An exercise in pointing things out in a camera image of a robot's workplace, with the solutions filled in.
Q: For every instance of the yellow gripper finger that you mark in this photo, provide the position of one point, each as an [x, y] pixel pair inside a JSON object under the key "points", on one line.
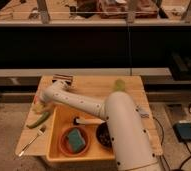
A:
{"points": [[41, 107]]}

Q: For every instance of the orange-red apple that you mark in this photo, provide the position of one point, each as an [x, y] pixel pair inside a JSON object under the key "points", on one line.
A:
{"points": [[37, 100]]}

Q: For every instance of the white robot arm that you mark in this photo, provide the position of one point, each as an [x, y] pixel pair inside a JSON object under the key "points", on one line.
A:
{"points": [[130, 140]]}

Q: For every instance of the green plastic cup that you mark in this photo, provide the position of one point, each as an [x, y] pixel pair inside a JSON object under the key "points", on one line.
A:
{"points": [[119, 85]]}

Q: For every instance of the green okra pod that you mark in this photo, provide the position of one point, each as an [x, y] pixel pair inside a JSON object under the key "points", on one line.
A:
{"points": [[42, 119]]}

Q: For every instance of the yellow plastic bin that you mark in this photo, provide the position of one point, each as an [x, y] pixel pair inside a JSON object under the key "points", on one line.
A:
{"points": [[62, 119]]}

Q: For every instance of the striped brush block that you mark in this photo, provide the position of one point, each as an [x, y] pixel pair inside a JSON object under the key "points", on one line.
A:
{"points": [[67, 78]]}

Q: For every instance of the orange plastic bowl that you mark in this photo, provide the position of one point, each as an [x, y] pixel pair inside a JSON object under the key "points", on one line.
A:
{"points": [[64, 146]]}

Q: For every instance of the teal sponge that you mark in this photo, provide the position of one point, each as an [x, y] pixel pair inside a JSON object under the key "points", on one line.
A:
{"points": [[76, 141]]}

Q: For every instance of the dark bowl with beans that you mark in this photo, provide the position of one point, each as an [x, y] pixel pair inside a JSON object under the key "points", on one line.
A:
{"points": [[102, 135]]}

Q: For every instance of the black foot pedal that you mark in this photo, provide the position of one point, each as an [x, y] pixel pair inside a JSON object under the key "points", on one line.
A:
{"points": [[182, 131]]}

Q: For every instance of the white handled brush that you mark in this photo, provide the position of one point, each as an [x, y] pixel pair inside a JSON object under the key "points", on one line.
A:
{"points": [[84, 121]]}

